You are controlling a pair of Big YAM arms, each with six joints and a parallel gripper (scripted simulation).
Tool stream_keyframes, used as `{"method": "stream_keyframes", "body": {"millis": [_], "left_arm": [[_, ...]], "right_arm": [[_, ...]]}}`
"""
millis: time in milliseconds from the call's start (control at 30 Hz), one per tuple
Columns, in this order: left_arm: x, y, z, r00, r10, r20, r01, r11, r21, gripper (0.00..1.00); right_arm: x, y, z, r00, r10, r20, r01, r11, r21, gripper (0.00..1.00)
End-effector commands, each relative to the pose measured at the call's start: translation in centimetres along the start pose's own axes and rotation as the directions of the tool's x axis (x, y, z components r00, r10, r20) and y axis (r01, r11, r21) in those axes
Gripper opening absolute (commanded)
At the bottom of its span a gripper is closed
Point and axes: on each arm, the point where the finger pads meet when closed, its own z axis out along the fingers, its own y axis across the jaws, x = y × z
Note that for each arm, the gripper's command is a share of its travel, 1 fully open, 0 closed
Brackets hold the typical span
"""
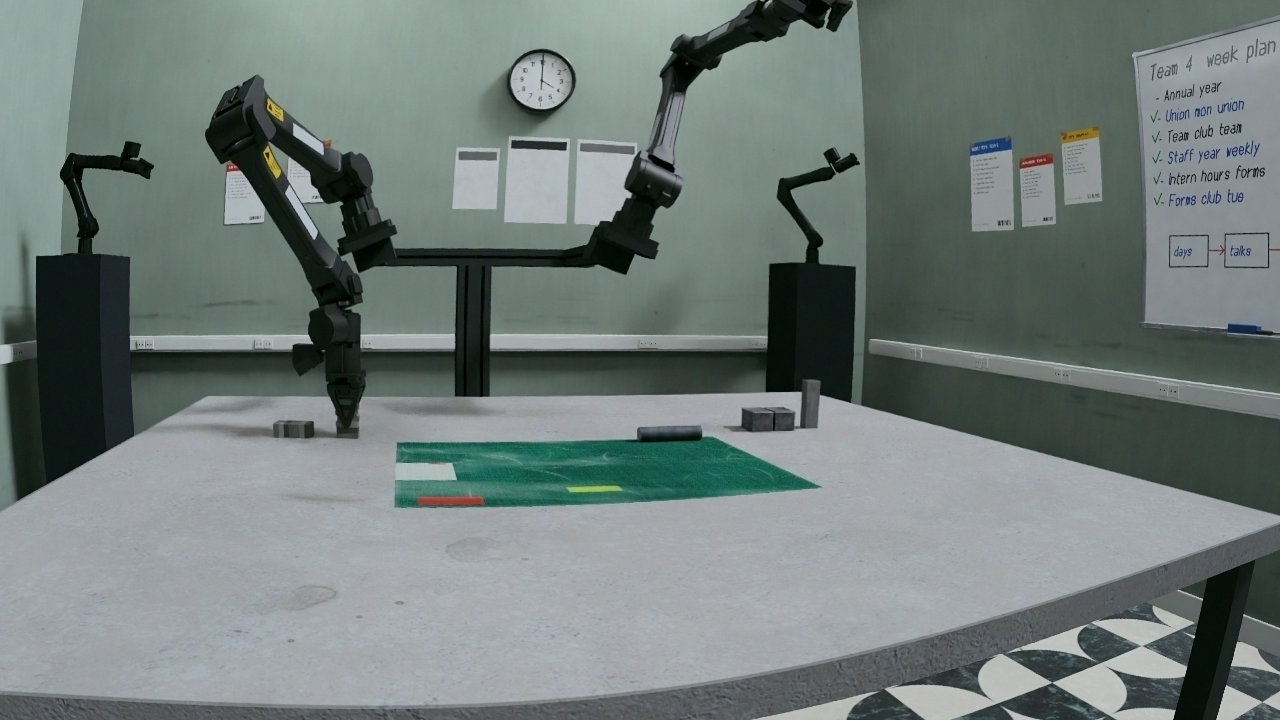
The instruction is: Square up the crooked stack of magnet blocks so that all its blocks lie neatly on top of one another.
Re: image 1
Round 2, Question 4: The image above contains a green flat sheet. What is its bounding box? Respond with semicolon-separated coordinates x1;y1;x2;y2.
394;436;823;509

